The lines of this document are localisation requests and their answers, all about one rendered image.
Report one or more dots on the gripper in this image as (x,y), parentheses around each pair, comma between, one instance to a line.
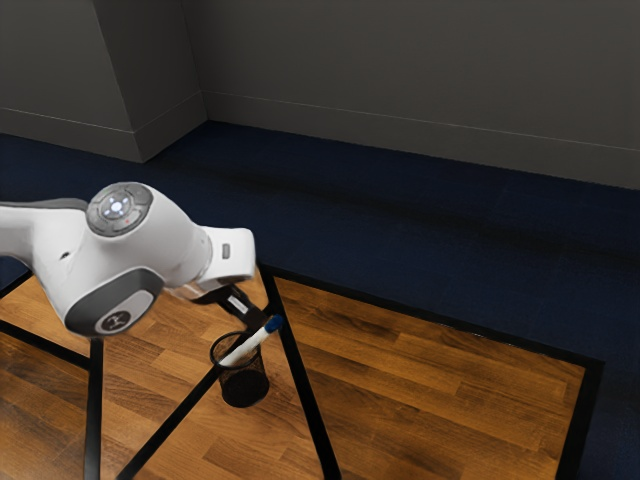
(220,295)

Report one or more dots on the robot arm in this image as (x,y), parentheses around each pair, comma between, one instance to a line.
(125,250)

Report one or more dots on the white pen with blue cap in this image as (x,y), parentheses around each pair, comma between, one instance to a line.
(250,343)

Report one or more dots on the black mesh pen holder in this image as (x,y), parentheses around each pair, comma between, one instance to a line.
(245,385)

